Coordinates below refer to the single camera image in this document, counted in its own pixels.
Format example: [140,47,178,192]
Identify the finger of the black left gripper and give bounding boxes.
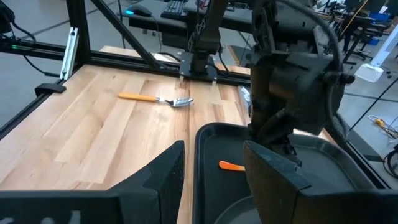
[248,107,280,142]
[267,124,303,166]

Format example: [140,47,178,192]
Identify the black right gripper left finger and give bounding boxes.
[108,139,186,224]

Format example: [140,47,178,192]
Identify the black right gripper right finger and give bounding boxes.
[243,139,312,224]

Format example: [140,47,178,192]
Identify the black round plate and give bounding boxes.
[213,195,262,224]

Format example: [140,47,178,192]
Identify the orange-handled metal fork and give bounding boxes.
[218,160,246,172]

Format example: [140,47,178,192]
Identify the black rectangular tray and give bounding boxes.
[192,122,377,224]

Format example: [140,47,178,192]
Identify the black floor mat hazard stripes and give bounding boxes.
[228,44,248,67]

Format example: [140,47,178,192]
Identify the white tower fan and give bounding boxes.
[369,24,398,68]

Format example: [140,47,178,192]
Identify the blue storage bin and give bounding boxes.
[369,12,391,23]

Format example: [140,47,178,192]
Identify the dark grey desk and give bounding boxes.
[117,0,254,35]

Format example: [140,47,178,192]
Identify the black keyboard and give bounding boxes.
[160,0,188,19]

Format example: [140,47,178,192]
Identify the black computer mouse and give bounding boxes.
[125,4,153,18]

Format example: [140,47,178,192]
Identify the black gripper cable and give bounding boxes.
[276,0,354,149]

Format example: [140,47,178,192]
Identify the yellow-handled metal spoon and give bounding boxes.
[118,91,195,108]

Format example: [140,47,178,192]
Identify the black frame clamp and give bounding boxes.
[34,83,67,97]

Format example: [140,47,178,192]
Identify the silver aluminium bracket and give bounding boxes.
[60,27,80,81]

